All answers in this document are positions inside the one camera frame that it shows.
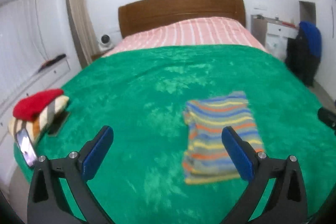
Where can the red folded garment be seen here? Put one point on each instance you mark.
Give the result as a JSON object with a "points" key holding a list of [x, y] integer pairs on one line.
{"points": [[28, 109]]}

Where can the striped knit sweater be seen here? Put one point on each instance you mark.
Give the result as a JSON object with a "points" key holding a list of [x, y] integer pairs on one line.
{"points": [[206, 160]]}

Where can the black clothes on chair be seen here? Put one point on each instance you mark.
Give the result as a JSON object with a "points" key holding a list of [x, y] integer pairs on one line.
{"points": [[299, 59]]}

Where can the white desk with drawer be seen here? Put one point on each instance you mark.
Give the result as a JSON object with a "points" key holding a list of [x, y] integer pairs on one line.
{"points": [[272, 34]]}

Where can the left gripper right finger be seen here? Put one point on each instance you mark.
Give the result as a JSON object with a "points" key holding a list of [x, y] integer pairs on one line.
{"points": [[287, 201]]}

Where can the green satin bedspread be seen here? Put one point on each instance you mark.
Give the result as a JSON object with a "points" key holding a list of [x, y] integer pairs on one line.
{"points": [[142, 95]]}

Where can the dark flat tablet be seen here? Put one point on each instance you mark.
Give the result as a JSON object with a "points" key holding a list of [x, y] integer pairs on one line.
{"points": [[58, 123]]}

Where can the blue jacket on chair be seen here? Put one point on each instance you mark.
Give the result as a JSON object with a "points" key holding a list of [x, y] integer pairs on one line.
{"points": [[313, 37]]}

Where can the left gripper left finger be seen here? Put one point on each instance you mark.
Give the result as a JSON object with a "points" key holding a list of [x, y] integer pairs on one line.
{"points": [[47, 202]]}

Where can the smartphone with lit screen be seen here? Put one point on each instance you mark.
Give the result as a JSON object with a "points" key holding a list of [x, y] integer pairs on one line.
{"points": [[26, 147]]}

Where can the black object on ledge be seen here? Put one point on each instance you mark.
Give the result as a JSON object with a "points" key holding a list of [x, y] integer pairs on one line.
{"points": [[51, 62]]}

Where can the white round security camera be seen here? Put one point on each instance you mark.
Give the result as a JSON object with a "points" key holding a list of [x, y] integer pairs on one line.
{"points": [[105, 43]]}

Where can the pink striped bed sheet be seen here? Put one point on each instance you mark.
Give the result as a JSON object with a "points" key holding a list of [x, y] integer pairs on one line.
{"points": [[191, 32]]}

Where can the beige brown striped folded garment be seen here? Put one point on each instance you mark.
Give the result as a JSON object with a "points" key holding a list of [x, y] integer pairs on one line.
{"points": [[42, 122]]}

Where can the brown wooden headboard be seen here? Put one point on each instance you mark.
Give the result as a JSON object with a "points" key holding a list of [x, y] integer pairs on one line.
{"points": [[145, 15]]}

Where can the beige curtain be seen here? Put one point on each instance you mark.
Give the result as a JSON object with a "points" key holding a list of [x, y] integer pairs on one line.
{"points": [[82, 31]]}

